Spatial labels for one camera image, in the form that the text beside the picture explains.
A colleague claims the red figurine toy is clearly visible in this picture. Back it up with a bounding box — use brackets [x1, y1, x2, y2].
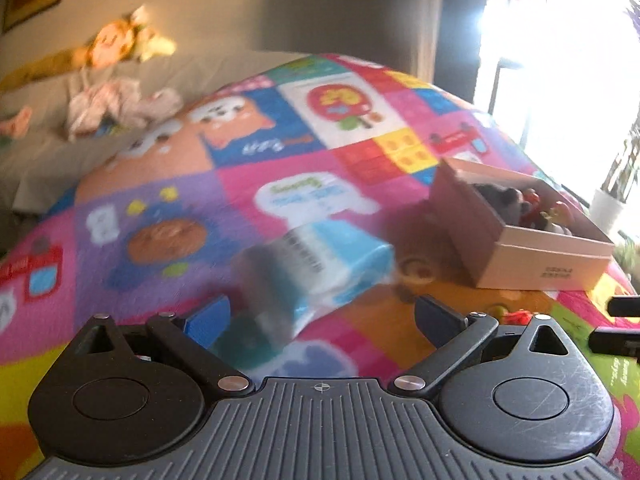
[520, 188, 541, 228]

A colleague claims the blue tissue pack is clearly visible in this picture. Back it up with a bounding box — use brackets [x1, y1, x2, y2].
[231, 219, 395, 348]

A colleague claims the black plush toy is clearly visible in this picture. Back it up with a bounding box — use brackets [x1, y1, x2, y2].
[473, 183, 522, 226]

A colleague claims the white yogurt drink bottle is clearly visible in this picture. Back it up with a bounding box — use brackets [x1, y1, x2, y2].
[502, 309, 534, 326]

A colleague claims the white plant pot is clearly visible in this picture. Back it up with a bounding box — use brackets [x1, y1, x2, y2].
[589, 188, 625, 234]

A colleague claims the white cardboard box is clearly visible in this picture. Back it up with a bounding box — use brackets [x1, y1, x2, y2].
[430, 157, 614, 290]

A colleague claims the colourful cartoon play mat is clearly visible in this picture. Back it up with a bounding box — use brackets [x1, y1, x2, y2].
[1, 53, 631, 479]

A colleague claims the pink crumpled cloth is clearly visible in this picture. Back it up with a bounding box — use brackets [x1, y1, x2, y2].
[65, 77, 183, 141]

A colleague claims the yellow small plush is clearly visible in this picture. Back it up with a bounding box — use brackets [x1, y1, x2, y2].
[129, 6, 177, 63]

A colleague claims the orange duck plush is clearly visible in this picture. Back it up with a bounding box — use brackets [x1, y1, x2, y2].
[87, 20, 134, 68]

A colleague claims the beige curtain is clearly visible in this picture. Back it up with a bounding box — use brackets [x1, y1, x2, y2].
[413, 0, 444, 82]

